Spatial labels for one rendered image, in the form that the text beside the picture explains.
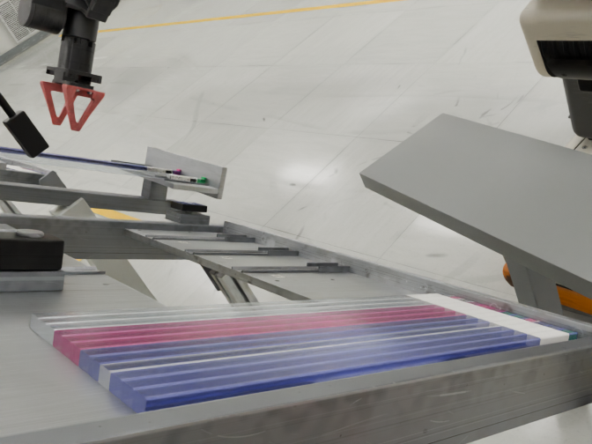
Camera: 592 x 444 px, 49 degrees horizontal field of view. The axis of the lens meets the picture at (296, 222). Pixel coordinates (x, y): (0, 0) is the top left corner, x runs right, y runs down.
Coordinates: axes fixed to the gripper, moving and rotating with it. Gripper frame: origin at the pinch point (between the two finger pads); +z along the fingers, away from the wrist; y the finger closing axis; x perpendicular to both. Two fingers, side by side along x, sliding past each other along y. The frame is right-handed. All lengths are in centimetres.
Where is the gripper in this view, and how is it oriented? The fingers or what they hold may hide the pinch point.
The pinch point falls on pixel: (66, 122)
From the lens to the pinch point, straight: 123.0
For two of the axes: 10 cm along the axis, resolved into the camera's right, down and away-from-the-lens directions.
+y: 6.1, 2.2, -7.6
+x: 7.7, 0.7, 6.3
